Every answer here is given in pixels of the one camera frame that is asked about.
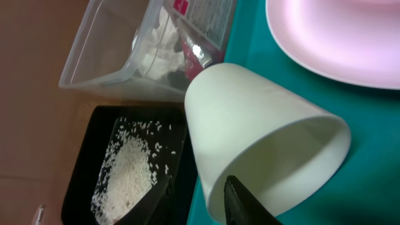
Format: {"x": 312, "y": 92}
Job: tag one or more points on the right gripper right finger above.
{"x": 242, "y": 208}

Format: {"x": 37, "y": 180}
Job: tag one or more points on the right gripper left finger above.
{"x": 152, "y": 209}

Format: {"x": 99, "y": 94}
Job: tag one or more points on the rice pile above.
{"x": 136, "y": 157}

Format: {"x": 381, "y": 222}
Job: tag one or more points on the white cup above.
{"x": 280, "y": 146}

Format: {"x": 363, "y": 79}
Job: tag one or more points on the white tissue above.
{"x": 161, "y": 55}

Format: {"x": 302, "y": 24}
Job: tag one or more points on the red sauce packet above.
{"x": 204, "y": 27}

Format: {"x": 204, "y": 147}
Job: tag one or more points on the black plastic tray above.
{"x": 76, "y": 208}

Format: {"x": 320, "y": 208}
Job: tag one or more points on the teal serving tray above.
{"x": 365, "y": 190}

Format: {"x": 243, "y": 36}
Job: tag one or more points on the clear plastic bin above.
{"x": 108, "y": 48}

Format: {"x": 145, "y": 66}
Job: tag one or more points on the large white plate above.
{"x": 354, "y": 42}

